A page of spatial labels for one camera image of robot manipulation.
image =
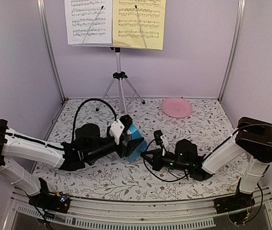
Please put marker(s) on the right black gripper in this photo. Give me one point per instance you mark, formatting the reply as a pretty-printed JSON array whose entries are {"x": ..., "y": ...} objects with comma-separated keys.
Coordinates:
[{"x": 156, "y": 162}]

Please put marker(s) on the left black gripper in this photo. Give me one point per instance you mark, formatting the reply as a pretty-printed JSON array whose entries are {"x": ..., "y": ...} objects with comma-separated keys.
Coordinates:
[{"x": 126, "y": 151}]

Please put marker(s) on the blue metronome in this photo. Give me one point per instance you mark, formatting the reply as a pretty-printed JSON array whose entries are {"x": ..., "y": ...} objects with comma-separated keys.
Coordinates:
[{"x": 134, "y": 133}]

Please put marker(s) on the white perforated music stand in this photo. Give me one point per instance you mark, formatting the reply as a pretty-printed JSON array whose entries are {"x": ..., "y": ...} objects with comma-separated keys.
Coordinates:
[{"x": 119, "y": 76}]

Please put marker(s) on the yellow sheet music page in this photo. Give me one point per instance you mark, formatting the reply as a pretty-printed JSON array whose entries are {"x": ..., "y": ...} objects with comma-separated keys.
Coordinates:
[{"x": 139, "y": 24}]

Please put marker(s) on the white sheet music page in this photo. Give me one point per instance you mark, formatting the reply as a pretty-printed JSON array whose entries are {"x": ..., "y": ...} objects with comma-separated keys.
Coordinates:
[{"x": 88, "y": 21}]

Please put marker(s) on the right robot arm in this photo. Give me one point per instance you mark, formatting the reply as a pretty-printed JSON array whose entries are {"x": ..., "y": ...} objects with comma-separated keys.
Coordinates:
[{"x": 253, "y": 137}]

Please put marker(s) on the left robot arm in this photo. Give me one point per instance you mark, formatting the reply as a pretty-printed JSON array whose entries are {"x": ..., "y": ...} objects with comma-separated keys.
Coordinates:
[{"x": 86, "y": 148}]

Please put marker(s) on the pink plate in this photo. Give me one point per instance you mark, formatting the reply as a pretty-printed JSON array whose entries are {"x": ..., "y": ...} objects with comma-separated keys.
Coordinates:
[{"x": 176, "y": 107}]

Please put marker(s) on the floral tablecloth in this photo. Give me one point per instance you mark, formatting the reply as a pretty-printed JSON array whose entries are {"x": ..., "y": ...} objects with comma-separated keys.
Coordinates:
[{"x": 113, "y": 178}]

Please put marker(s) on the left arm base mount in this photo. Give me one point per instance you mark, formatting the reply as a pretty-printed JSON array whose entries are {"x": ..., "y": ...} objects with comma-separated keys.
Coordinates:
[{"x": 58, "y": 202}]

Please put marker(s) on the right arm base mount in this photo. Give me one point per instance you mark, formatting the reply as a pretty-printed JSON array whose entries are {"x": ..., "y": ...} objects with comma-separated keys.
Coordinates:
[{"x": 238, "y": 204}]

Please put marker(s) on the front aluminium rail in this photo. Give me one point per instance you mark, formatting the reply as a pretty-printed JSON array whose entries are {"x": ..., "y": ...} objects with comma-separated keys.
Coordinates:
[{"x": 94, "y": 214}]

